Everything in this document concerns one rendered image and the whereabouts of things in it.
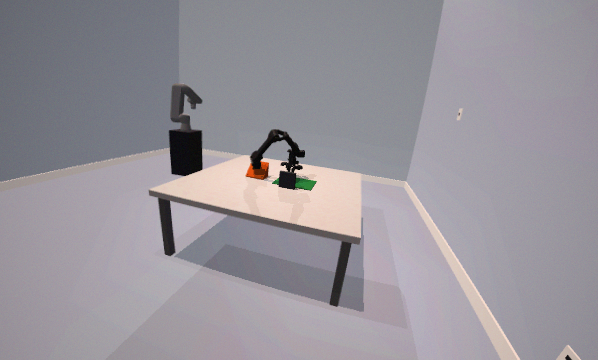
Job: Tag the green circuit board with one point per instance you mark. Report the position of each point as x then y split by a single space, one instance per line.
301 183

